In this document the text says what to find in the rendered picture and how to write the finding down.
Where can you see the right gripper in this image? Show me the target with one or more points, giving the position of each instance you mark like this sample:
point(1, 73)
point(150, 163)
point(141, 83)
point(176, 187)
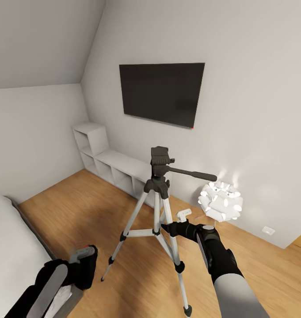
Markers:
point(177, 228)

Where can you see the bed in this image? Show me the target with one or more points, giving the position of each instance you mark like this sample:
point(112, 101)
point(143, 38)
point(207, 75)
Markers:
point(23, 254)

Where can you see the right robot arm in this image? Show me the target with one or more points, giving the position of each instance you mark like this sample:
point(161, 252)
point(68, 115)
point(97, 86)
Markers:
point(235, 297)

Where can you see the wall socket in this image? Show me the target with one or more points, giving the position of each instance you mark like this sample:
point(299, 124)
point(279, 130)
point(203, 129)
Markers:
point(268, 230)

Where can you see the camera tripod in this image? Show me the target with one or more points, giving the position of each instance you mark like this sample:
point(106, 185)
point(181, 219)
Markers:
point(160, 166)

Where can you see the bookcase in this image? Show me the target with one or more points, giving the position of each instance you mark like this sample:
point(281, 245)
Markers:
point(122, 171)

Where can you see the digital camera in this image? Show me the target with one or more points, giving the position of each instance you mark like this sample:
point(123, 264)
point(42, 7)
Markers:
point(86, 282)

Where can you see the wall mounted tv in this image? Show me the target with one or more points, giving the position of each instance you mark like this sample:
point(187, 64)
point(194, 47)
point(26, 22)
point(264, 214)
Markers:
point(162, 92)

